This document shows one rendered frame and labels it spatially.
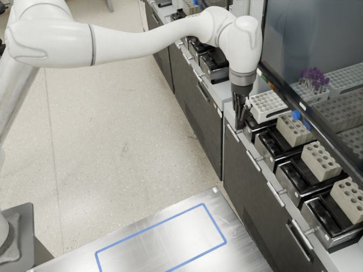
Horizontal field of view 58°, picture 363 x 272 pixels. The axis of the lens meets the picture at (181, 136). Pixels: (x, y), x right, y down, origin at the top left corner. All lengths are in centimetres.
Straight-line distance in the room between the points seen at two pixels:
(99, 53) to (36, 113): 208
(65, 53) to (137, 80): 209
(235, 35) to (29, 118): 212
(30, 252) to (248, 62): 92
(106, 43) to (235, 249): 63
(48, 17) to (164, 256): 67
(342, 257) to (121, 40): 85
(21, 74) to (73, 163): 141
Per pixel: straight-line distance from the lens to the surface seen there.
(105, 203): 208
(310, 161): 111
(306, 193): 110
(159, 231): 99
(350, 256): 111
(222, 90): 151
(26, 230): 128
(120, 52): 85
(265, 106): 126
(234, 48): 102
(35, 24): 82
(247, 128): 126
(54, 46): 80
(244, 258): 95
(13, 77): 102
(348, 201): 103
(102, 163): 227
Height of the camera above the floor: 170
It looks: 47 degrees down
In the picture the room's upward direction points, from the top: 7 degrees counter-clockwise
